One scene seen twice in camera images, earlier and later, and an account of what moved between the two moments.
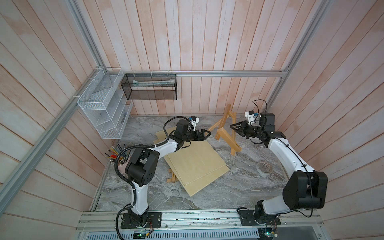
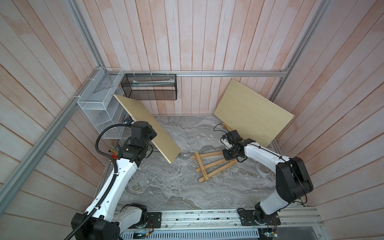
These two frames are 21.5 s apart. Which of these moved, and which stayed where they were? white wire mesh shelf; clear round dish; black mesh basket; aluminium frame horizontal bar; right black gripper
Moved: right black gripper
Stayed: white wire mesh shelf; aluminium frame horizontal bar; clear round dish; black mesh basket
